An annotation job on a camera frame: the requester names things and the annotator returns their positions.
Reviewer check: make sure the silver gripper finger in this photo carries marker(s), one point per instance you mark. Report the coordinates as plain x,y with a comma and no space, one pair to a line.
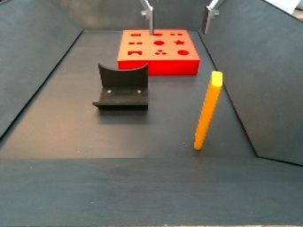
210,13
147,13

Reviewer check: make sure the red shape-sorting board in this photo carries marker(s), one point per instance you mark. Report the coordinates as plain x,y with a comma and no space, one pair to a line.
167,52

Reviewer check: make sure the yellow square-circle peg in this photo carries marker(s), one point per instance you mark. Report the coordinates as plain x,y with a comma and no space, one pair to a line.
208,107

